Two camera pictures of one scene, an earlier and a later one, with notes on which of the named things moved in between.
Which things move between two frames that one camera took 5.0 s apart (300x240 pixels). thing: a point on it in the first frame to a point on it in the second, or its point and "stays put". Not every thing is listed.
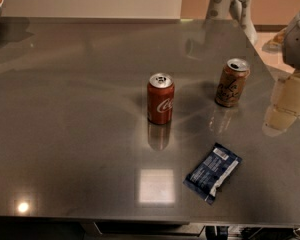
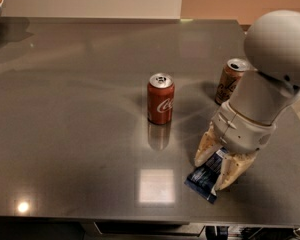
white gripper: (298, 42) to (240, 130)
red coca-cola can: (160, 98) stays put
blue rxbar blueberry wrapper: (212, 171) stays put
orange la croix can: (233, 80) stays put
